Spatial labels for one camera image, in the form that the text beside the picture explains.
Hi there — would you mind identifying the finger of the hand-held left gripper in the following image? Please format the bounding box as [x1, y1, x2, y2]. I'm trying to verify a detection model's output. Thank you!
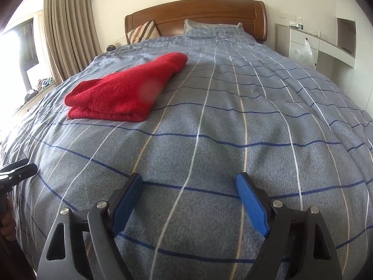
[0, 159, 38, 186]

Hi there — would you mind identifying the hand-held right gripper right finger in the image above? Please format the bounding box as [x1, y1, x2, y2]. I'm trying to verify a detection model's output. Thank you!
[236, 172, 343, 280]

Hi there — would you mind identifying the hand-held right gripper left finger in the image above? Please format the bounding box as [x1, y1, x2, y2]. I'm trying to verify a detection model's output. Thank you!
[36, 173, 143, 280]

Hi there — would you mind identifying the red knit sweater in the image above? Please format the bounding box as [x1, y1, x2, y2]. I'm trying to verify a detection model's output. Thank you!
[64, 52, 188, 122]

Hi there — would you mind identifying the clothes pile on windowsill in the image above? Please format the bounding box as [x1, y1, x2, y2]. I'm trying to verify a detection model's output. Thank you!
[14, 76, 57, 108]

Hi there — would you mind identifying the person's left hand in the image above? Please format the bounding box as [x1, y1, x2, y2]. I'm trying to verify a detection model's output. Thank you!
[0, 206, 16, 241]

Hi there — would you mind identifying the blue checked quilt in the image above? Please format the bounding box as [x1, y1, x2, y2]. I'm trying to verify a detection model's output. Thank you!
[0, 25, 373, 280]

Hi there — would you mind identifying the beige curtain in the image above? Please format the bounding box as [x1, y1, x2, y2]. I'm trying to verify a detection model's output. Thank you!
[43, 0, 102, 84]

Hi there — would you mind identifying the clear plastic bag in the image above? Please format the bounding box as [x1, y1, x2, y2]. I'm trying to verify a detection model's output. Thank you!
[292, 38, 315, 69]

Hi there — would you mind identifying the white built-in desk cabinet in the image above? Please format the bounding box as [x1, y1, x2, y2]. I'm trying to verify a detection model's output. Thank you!
[274, 17, 357, 94]

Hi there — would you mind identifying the striped pillow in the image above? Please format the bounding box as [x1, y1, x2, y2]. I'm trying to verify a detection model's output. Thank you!
[127, 20, 160, 44]

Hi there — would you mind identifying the grey pillow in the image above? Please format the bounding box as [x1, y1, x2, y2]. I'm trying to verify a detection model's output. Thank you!
[184, 19, 244, 34]

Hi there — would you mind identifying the wooden bed headboard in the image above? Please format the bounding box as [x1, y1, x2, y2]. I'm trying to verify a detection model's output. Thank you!
[125, 0, 268, 46]

